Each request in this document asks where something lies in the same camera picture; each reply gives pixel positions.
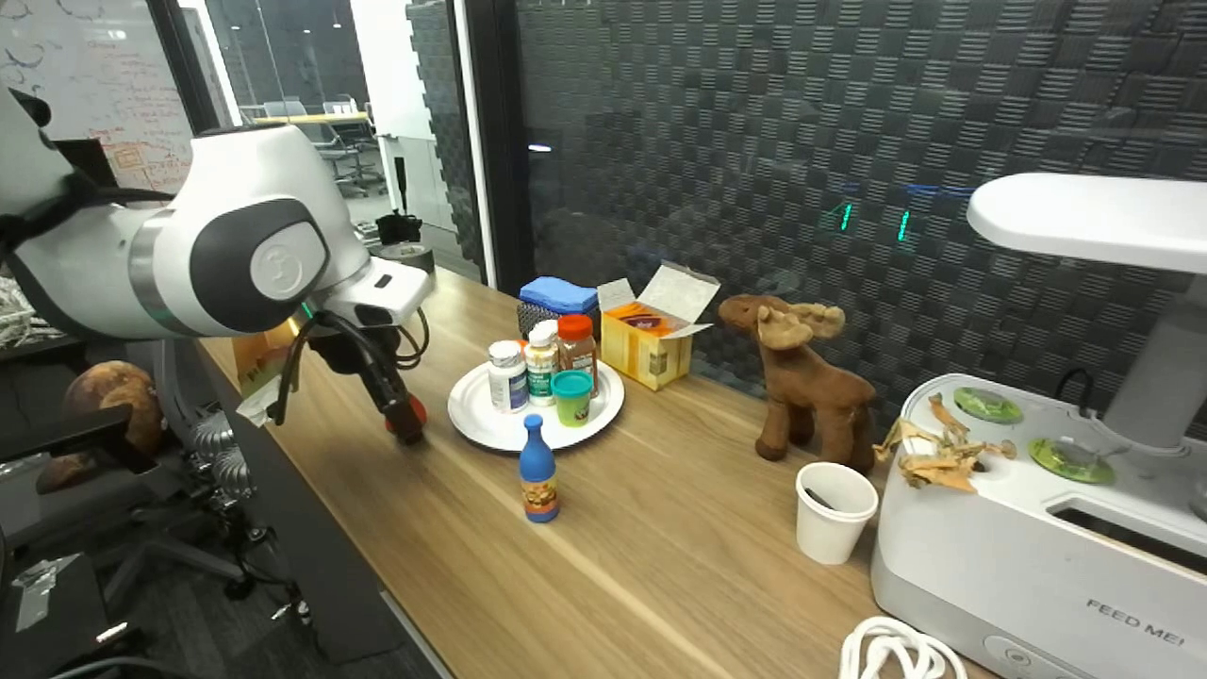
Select white planter appliance with lamp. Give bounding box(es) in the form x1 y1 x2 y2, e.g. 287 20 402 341
866 170 1207 679

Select brown spice bottle orange cap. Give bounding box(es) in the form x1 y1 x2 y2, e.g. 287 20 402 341
555 313 604 380

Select teal lid putty tub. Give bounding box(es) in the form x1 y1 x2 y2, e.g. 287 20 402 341
546 365 596 431

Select white round plate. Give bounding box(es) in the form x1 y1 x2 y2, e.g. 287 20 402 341
446 355 631 457

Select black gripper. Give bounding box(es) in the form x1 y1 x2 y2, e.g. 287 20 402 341
302 300 435 443

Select grey woven basket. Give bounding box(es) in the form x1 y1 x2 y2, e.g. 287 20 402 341
517 299 604 349

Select small blue bottle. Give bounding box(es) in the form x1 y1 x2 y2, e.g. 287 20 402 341
517 409 562 528

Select brown furry object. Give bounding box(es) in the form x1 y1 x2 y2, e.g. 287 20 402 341
62 359 166 465

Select dried brown plant stems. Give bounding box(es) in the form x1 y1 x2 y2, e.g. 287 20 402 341
874 392 1010 499

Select large white pill bottle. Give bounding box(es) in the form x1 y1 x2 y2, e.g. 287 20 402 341
484 334 531 414

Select brown moose plush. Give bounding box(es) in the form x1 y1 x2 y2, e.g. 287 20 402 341
717 290 880 471

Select black office chair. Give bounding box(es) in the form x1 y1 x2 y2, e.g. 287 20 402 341
0 333 316 679

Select white bottle green label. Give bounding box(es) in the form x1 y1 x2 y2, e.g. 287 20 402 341
522 315 565 399

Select blue folded cloth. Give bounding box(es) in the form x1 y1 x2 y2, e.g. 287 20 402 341
517 276 604 321

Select white paper cup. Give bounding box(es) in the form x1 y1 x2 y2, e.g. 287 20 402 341
792 458 881 570

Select thick white coiled cable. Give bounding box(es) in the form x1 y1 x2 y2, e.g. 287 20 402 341
837 616 972 679

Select grey crumpled cloth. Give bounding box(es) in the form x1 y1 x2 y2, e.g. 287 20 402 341
0 276 38 355

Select yellow cardboard box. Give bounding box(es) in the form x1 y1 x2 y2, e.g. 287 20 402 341
596 260 724 392

